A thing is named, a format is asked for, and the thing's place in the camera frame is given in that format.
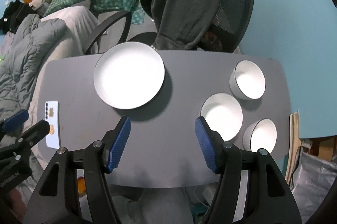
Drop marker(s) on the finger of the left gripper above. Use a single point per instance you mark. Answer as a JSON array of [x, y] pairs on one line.
[[12, 123], [34, 134]]

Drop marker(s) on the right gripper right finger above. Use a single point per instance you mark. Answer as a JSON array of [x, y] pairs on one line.
[[211, 145]]

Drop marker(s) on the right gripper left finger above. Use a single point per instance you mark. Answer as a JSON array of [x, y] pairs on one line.
[[114, 144]]

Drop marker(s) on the white ribbed bowl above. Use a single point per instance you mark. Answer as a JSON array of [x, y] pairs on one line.
[[260, 135]]

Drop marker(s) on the large white plate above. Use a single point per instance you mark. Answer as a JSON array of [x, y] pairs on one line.
[[129, 75]]

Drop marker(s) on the white smartphone with stickers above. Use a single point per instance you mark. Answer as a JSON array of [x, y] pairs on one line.
[[52, 117]]

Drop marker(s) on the wooden board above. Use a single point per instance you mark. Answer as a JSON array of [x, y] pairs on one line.
[[294, 144]]

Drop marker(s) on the grey quilted duvet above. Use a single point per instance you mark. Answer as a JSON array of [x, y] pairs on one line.
[[19, 70]]

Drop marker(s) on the grey plastic bag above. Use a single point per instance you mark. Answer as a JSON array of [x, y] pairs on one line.
[[311, 181]]

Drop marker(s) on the black office chair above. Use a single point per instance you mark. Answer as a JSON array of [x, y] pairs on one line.
[[212, 25]]

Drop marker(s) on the black clothes pile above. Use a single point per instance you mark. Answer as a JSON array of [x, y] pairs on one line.
[[13, 16]]

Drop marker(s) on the light grey bedsheet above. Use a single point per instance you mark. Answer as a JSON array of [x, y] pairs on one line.
[[80, 22]]

